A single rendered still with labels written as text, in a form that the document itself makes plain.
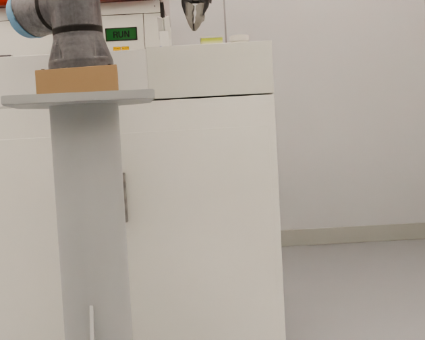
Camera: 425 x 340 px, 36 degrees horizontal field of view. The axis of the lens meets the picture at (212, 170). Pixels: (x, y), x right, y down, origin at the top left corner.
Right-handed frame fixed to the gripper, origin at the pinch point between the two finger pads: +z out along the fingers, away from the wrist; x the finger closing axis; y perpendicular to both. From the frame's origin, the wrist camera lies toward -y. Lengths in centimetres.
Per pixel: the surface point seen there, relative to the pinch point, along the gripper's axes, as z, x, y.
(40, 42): 6, 64, 16
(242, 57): 11.2, -22.5, -25.9
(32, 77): 20, 34, -41
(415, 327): 98, -79, 29
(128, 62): 14.7, 8.0, -34.1
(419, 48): -18, -79, 208
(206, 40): 4.1, -3.9, 2.6
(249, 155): 38, -26, -26
